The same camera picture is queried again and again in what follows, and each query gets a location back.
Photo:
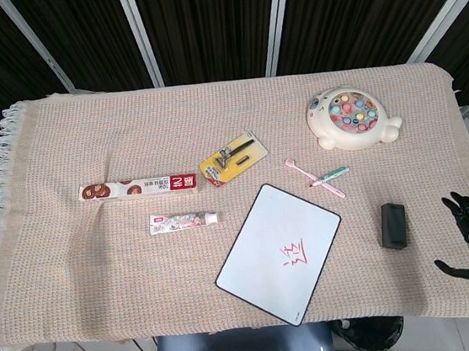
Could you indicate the green capped marker pen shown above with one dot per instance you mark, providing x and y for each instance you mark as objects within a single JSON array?
[{"x": 336, "y": 172}]

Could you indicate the long white toothpaste box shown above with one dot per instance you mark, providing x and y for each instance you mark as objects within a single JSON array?
[{"x": 134, "y": 189}]

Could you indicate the beige waffle tablecloth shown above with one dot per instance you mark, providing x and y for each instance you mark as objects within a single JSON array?
[{"x": 100, "y": 263}]

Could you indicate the yellow razor blister pack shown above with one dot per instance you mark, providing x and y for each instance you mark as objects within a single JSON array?
[{"x": 211, "y": 166}]

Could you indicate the aluminium partition post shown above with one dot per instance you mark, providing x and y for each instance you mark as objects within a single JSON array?
[
  {"x": 453, "y": 13},
  {"x": 140, "y": 36},
  {"x": 40, "y": 49},
  {"x": 282, "y": 19}
]

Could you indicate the floral toothpaste tube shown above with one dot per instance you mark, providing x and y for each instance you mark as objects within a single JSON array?
[{"x": 180, "y": 222}]

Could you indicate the white board with black frame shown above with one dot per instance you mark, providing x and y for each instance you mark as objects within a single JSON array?
[{"x": 267, "y": 243}]

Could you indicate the cream fishing game toy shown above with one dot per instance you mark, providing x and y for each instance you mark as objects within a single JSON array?
[{"x": 327, "y": 131}]

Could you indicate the pink toothbrush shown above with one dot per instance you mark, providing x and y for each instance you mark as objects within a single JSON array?
[{"x": 297, "y": 168}]

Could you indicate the black round object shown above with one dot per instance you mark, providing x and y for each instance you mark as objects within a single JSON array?
[{"x": 375, "y": 331}]

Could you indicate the black board eraser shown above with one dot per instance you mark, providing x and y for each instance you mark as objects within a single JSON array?
[{"x": 392, "y": 225}]

